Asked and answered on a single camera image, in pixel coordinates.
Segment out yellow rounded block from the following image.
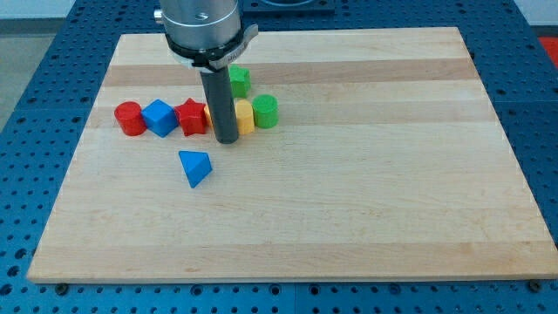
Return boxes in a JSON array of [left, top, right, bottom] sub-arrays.
[[235, 99, 255, 135]]

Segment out green cylinder block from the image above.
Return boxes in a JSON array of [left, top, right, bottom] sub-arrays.
[[252, 94, 279, 129]]

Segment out orange block behind rod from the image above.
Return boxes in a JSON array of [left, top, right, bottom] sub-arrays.
[[204, 105, 214, 129]]

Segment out red cylinder block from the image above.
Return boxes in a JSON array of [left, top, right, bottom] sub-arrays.
[[114, 101, 147, 136]]

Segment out blue triangular prism block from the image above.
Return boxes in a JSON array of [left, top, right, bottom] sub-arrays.
[[178, 151, 213, 188]]

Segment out dark grey cylindrical pointer rod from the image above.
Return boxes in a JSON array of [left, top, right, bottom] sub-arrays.
[[201, 67, 239, 144]]

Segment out green star block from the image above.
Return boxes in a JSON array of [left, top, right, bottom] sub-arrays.
[[229, 65, 251, 98]]

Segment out light wooden board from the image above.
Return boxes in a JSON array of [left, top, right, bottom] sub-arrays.
[[27, 27, 557, 283]]

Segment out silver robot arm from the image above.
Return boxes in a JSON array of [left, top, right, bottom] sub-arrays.
[[153, 0, 259, 72]]

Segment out red object at right edge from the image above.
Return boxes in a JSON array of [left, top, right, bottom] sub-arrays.
[[538, 37, 558, 67]]

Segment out blue cube block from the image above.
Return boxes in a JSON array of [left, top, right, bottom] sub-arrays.
[[141, 99, 178, 138]]

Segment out red star block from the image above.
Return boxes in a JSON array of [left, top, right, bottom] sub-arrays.
[[174, 99, 207, 137]]

